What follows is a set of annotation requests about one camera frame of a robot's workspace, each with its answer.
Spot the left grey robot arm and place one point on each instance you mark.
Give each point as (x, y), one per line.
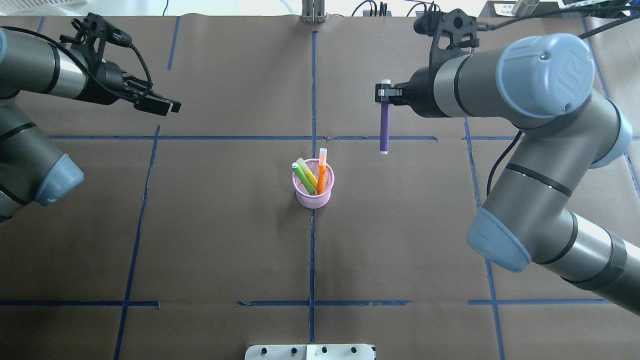
(33, 168)

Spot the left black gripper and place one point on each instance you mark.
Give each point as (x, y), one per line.
(106, 84)

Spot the yellow highlighter pen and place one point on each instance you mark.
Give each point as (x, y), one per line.
(311, 178)

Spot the small steel cup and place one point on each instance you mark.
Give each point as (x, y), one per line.
(522, 8)

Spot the purple marker pen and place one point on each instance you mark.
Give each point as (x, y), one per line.
(384, 118)

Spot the white pedestal column with base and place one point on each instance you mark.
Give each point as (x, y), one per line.
(340, 351)

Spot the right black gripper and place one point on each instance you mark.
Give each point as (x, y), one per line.
(421, 92)

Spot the aluminium frame post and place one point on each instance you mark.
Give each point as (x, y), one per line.
(313, 11)

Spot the pink mesh pen holder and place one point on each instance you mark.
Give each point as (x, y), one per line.
(318, 200)

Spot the black usb hub with cables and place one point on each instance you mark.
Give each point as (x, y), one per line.
(371, 9)

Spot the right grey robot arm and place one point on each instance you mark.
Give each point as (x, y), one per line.
(543, 85)

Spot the orange highlighter pen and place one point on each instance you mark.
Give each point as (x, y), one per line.
(322, 168)

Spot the green highlighter pen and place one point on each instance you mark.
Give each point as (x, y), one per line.
(302, 179)

